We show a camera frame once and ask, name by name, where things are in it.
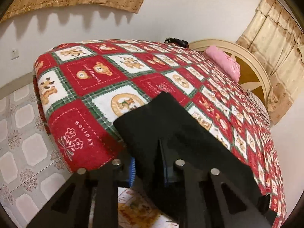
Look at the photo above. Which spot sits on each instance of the striped pillow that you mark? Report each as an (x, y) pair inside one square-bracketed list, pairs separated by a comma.
[(259, 106)]

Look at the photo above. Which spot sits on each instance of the white wall socket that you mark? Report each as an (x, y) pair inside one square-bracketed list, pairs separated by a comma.
[(14, 54)]

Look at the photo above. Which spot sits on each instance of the black item beside bed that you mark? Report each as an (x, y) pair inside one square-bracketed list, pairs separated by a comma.
[(177, 42)]

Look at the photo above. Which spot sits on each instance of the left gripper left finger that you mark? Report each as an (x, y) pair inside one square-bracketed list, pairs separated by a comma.
[(88, 198)]

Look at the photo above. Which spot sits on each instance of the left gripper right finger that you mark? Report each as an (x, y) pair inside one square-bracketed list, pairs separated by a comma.
[(205, 185)]

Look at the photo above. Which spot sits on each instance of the black pants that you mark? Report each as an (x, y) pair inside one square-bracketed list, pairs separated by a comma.
[(163, 118)]

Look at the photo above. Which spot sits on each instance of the red patchwork bear bedspread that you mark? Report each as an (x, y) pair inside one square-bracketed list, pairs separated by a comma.
[(83, 87)]

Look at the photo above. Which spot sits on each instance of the beige curtain behind headboard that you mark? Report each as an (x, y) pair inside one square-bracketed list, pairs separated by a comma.
[(276, 40)]

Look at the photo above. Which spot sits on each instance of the pink folded blanket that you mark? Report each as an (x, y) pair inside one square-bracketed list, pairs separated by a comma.
[(225, 62)]

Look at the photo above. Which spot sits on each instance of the cream wooden headboard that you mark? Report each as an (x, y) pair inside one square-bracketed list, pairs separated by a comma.
[(253, 75)]

